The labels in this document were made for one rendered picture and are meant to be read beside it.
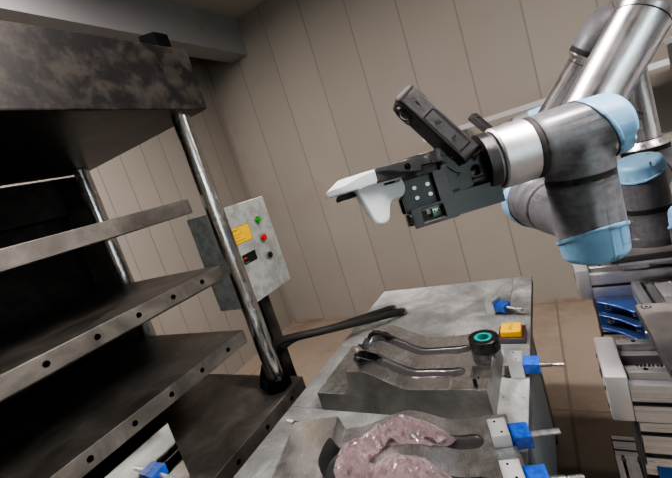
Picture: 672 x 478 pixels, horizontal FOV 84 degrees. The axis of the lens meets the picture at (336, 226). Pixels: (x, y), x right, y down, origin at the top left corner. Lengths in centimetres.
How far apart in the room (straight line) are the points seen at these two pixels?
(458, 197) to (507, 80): 268
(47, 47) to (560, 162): 109
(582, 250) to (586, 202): 6
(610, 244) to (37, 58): 115
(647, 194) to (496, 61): 206
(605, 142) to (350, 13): 310
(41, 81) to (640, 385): 135
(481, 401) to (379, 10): 294
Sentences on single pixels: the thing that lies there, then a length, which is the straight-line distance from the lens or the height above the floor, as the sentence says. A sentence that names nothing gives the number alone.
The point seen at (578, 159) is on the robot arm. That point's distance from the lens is 50.
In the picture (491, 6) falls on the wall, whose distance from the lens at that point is 320.
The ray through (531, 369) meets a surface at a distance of 118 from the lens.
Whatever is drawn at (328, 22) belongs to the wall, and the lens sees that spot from 357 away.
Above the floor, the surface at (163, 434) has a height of 94.
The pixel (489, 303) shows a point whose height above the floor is 85.
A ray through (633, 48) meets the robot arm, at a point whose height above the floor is 152.
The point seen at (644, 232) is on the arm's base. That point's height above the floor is 108.
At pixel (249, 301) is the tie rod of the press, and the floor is 114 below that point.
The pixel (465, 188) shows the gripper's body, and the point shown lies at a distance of 47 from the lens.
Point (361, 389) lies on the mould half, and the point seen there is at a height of 88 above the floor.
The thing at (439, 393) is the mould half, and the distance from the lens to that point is 105.
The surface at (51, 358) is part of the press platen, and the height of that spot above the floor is 127.
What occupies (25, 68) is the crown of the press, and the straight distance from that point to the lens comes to 113.
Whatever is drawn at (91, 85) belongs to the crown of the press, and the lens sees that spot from 118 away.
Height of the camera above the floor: 148
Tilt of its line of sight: 8 degrees down
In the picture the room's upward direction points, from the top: 18 degrees counter-clockwise
